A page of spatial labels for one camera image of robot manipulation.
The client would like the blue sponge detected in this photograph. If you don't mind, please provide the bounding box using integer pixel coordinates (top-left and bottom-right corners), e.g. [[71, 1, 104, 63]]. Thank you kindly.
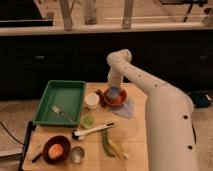
[[106, 86, 120, 100]]

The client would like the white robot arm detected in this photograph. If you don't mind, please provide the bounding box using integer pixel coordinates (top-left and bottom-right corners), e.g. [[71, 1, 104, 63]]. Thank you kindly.
[[107, 49, 199, 171]]

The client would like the red bowl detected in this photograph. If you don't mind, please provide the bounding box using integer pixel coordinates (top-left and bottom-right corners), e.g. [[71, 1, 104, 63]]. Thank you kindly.
[[104, 87, 127, 107]]

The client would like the dark brown bowl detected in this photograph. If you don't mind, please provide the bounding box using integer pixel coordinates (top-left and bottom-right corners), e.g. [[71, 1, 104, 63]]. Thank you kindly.
[[42, 136, 71, 165]]

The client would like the dark brown toy food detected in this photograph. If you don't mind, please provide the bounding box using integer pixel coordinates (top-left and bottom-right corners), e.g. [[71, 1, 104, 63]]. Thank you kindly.
[[95, 89, 107, 108]]

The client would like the white paper cup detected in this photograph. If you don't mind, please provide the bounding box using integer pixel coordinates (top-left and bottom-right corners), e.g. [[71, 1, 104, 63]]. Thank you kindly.
[[84, 93, 99, 110]]

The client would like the blue grey cloth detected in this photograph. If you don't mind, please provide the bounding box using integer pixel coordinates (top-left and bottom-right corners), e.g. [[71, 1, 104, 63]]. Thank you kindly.
[[108, 98, 135, 119]]

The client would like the green bean pod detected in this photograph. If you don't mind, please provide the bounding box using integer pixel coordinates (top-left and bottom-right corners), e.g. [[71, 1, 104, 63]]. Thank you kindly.
[[101, 130, 115, 157]]

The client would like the green plastic tray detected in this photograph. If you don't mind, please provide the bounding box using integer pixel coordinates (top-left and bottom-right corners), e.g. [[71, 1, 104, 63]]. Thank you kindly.
[[33, 80, 86, 127]]

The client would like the silver fork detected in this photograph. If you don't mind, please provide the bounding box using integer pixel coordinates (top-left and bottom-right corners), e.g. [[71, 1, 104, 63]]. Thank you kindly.
[[51, 106, 74, 123]]

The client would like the small metal cup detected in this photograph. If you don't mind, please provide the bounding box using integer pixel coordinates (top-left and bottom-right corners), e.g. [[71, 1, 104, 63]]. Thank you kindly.
[[70, 146, 85, 164]]

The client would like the orange fruit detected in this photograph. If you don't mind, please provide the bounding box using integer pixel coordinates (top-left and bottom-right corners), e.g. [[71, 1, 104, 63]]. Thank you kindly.
[[48, 144, 63, 160]]

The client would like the teal object on floor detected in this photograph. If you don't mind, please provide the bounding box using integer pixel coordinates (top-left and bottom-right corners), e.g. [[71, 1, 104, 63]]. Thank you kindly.
[[190, 91, 211, 108]]

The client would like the black camera stand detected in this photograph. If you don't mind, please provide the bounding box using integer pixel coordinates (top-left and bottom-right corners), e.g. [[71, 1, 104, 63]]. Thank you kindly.
[[18, 121, 36, 171]]

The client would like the black floor cable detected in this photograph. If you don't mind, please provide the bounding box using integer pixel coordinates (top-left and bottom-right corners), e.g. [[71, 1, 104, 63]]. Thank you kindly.
[[0, 121, 26, 146]]

